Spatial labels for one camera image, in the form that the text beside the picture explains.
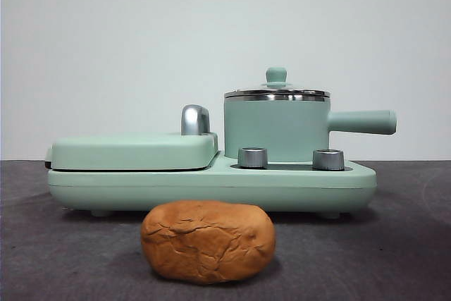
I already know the mint green pot with handle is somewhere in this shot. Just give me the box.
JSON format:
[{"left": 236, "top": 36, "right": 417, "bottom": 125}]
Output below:
[{"left": 223, "top": 91, "right": 398, "bottom": 160}]

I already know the brown potato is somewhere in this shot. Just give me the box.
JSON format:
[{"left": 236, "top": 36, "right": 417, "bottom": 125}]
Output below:
[{"left": 140, "top": 200, "right": 276, "bottom": 284}]

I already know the silver control knob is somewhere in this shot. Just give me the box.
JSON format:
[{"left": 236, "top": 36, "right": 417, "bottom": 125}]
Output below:
[
  {"left": 311, "top": 148, "right": 345, "bottom": 171},
  {"left": 237, "top": 147, "right": 268, "bottom": 168}
]

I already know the mint green breakfast machine base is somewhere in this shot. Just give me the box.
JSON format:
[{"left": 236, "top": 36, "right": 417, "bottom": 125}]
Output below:
[{"left": 47, "top": 150, "right": 378, "bottom": 219}]

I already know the mint green griddle cover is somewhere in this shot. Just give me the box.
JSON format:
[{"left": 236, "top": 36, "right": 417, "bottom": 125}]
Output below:
[{"left": 45, "top": 130, "right": 219, "bottom": 171}]

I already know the chrome griddle cover handle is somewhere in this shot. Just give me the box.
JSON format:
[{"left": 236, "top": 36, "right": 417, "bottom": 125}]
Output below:
[{"left": 180, "top": 104, "right": 212, "bottom": 136}]

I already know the glass lid with green knob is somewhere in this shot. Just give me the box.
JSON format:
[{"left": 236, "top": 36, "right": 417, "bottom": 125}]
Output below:
[{"left": 225, "top": 66, "right": 330, "bottom": 98}]

